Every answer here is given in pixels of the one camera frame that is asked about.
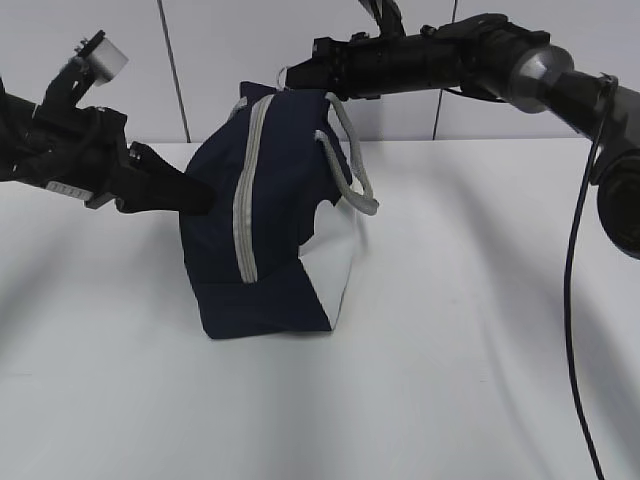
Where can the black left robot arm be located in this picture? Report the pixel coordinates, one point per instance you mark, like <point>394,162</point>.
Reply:
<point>17,115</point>

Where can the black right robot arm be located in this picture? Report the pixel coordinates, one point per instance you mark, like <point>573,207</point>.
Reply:
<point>489,58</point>

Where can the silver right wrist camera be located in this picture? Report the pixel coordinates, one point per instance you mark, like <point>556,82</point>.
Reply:
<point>387,16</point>

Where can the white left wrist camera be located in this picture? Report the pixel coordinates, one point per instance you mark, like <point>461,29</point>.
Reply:
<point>104,60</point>

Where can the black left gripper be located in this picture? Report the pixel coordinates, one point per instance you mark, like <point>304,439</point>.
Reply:
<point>77,151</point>

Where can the navy blue lunch bag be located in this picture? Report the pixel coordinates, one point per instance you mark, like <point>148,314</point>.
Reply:
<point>274,253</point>

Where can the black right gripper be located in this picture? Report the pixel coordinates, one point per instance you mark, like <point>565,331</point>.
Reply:
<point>349,69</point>

